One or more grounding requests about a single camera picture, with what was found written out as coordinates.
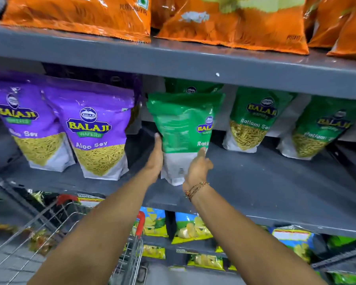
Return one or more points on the green white snack pouch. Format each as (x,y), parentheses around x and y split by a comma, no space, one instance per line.
(253,121)
(182,124)
(192,86)
(317,130)

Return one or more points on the person's right hand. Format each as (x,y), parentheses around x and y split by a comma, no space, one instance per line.
(196,173)

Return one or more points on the person's right forearm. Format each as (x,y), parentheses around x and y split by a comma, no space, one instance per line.
(246,243)

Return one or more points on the orange green chips bag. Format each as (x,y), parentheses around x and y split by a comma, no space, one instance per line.
(240,23)

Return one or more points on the small yellow chips packet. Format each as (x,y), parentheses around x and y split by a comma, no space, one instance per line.
(206,261)
(153,252)

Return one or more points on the golden snack packets pile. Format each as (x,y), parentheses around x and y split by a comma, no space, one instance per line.
(40,240)

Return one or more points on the person's left forearm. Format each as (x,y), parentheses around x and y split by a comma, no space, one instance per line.
(101,231)

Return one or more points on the yellow blue chips packet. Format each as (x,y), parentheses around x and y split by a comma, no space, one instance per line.
(295,240)
(154,224)
(190,228)

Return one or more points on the person's right thumb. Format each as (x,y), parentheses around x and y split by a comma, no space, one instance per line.
(202,153)

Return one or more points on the bright green snack packet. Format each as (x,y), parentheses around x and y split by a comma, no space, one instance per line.
(341,241)
(350,279)

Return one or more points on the person's left hand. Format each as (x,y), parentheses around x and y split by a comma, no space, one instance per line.
(154,163)

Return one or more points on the purple white snack pouch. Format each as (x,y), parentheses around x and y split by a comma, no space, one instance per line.
(26,124)
(106,78)
(96,133)

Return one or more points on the person's left thumb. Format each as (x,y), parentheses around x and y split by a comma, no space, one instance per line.
(158,143)

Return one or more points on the yellow white snack packet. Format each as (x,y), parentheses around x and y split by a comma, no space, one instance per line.
(89,200)

